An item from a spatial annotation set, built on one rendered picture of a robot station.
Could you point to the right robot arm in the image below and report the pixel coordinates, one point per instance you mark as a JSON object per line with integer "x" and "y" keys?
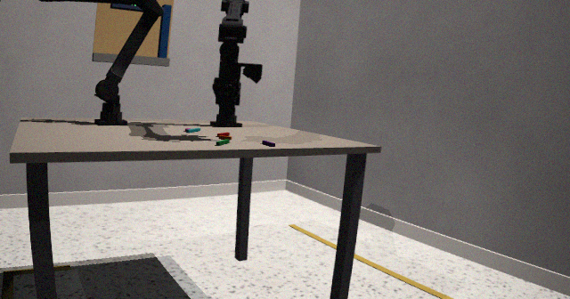
{"x": 108, "y": 89}

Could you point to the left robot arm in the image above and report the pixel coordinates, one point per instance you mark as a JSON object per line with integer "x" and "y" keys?
{"x": 229, "y": 30}

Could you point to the green rod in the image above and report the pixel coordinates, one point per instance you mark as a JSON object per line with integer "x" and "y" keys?
{"x": 218, "y": 143}

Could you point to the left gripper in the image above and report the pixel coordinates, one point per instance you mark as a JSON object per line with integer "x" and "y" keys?
{"x": 221, "y": 84}

